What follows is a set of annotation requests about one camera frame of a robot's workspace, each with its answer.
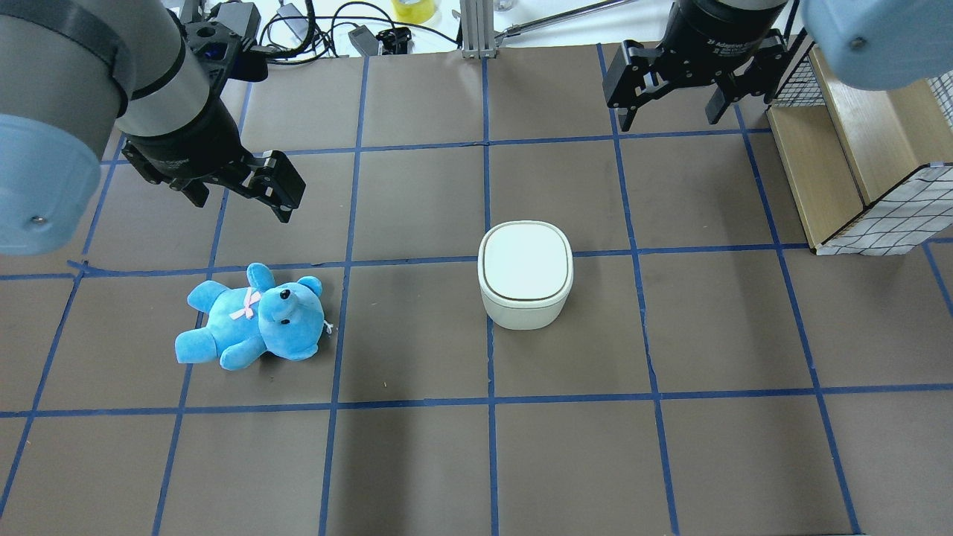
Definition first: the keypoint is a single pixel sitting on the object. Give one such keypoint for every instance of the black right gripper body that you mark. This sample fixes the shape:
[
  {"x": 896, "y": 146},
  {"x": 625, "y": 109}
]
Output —
[{"x": 724, "y": 36}]

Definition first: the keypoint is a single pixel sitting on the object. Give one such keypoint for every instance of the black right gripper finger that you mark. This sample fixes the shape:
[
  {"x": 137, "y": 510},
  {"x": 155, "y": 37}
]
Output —
[
  {"x": 632, "y": 80},
  {"x": 760, "y": 78}
]

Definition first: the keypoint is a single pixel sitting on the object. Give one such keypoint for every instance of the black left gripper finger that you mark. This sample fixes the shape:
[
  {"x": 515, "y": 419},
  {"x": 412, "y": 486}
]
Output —
[
  {"x": 273, "y": 180},
  {"x": 196, "y": 192}
]

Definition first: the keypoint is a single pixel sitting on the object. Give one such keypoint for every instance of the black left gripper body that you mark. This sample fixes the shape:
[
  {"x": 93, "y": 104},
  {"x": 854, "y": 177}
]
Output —
[{"x": 187, "y": 151}]

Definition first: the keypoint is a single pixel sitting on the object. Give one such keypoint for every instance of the white trash can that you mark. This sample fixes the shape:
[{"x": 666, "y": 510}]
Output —
[{"x": 526, "y": 273}]

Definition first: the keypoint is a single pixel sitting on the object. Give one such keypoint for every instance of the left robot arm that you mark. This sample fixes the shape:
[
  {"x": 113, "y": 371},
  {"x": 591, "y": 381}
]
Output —
[{"x": 74, "y": 71}]

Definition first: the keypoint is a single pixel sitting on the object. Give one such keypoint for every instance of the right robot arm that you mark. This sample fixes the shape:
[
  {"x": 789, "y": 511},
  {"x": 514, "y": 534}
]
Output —
[{"x": 877, "y": 44}]

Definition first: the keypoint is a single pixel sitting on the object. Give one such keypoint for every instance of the blue teddy bear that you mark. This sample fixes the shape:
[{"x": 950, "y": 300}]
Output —
[{"x": 242, "y": 324}]

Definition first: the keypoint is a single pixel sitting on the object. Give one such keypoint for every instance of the black power adapter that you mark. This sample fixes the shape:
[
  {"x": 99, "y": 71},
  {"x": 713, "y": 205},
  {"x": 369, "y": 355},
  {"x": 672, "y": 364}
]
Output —
[{"x": 364, "y": 41}]

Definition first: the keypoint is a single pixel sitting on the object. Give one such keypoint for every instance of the yellow tape roll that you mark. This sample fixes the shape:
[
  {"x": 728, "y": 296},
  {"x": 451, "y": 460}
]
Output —
[{"x": 415, "y": 12}]

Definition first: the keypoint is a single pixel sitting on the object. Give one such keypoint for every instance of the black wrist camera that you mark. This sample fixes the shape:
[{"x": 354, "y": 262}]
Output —
[{"x": 224, "y": 39}]

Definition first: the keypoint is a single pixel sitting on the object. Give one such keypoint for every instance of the wooden wire shelf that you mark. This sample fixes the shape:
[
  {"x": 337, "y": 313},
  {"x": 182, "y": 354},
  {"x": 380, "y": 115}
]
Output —
[{"x": 870, "y": 171}]

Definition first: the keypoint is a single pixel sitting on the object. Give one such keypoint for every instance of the aluminium frame post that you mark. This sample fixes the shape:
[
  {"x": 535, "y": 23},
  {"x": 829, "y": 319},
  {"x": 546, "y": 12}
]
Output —
[{"x": 478, "y": 35}]

